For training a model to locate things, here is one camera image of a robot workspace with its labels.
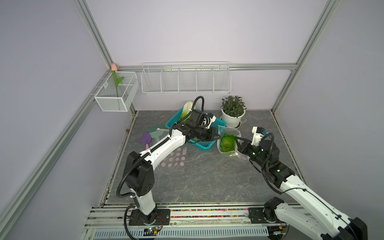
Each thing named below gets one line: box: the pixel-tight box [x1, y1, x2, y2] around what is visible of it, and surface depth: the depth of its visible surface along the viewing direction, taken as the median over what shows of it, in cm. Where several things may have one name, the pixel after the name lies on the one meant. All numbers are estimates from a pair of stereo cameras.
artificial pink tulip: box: [111, 63, 125, 98], surface depth 92 cm
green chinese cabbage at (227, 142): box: [220, 133, 237, 152], surface depth 83 cm
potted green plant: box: [220, 95, 247, 129], surface depth 102 cm
